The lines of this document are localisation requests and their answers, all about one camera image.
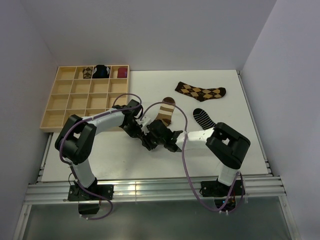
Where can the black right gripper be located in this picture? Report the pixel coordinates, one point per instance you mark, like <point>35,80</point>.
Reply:
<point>146,143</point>

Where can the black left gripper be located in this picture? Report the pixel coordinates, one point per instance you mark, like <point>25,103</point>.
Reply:
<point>134,133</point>

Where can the tan brown striped sock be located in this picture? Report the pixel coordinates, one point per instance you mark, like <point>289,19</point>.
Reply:
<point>166,111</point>

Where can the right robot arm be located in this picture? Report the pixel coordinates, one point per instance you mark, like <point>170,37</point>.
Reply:
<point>227,144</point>

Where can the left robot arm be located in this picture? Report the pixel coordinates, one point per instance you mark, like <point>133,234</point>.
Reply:
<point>76,139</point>

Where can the black white striped sock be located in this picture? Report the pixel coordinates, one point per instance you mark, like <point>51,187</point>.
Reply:
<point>203,119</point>

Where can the rolled red sock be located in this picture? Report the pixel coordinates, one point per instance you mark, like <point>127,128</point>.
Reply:
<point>122,72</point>

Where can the brown argyle sock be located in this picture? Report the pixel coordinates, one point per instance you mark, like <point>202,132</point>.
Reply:
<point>200,94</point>

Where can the rolled black blue sock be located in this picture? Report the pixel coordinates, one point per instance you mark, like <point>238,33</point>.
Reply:
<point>101,72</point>

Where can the wooden compartment tray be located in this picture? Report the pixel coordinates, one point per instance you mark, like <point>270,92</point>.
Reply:
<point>73,95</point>

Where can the rolled argyle sock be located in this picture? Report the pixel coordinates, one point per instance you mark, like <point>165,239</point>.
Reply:
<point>87,72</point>

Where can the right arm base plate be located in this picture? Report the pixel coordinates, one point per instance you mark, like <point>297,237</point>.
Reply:
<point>219,191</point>

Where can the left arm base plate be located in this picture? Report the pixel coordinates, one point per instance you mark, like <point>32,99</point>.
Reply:
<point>89,201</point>

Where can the aluminium rail frame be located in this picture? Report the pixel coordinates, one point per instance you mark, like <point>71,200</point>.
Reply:
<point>156,193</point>

